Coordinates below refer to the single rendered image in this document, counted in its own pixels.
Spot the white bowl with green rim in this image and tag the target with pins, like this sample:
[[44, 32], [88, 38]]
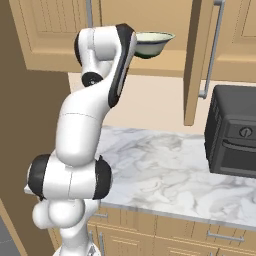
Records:
[[151, 46]]

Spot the wide tan base drawer front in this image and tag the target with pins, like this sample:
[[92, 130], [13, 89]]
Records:
[[180, 230]]

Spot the tan closed wall cabinet door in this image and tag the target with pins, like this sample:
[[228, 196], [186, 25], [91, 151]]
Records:
[[50, 33]]

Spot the tan open wall cabinet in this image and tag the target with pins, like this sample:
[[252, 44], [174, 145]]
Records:
[[160, 68]]

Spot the black toaster oven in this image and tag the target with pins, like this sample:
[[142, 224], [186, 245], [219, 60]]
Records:
[[230, 133]]

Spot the tan base cabinet door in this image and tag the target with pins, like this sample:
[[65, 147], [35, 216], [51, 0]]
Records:
[[186, 250], [55, 238], [130, 246]]

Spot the tan open wall cabinet door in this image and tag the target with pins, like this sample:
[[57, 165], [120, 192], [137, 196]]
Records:
[[193, 66]]

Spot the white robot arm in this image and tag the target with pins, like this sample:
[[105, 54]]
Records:
[[78, 133]]

